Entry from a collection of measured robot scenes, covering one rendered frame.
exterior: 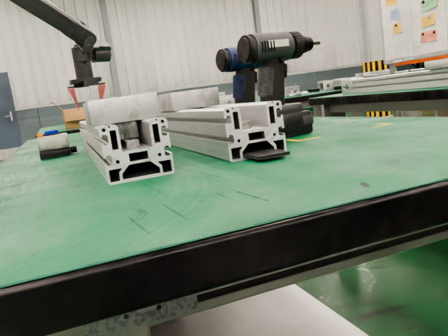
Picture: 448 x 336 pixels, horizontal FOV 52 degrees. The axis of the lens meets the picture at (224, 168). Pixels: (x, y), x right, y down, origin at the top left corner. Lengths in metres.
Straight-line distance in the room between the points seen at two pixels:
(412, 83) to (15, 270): 2.32
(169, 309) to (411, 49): 4.08
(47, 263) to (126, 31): 12.41
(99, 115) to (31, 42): 11.82
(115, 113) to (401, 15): 3.92
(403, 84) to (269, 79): 1.66
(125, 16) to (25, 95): 3.22
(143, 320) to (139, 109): 0.39
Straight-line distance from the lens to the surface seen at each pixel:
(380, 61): 9.34
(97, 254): 0.38
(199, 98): 1.04
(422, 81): 2.50
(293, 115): 0.97
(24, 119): 12.44
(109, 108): 0.75
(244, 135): 0.73
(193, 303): 0.48
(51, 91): 12.44
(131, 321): 0.47
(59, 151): 1.32
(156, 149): 0.69
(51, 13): 1.52
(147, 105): 0.76
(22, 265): 0.40
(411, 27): 4.41
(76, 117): 3.59
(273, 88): 0.97
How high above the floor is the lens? 0.89
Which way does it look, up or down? 9 degrees down
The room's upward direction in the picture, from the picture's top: 8 degrees counter-clockwise
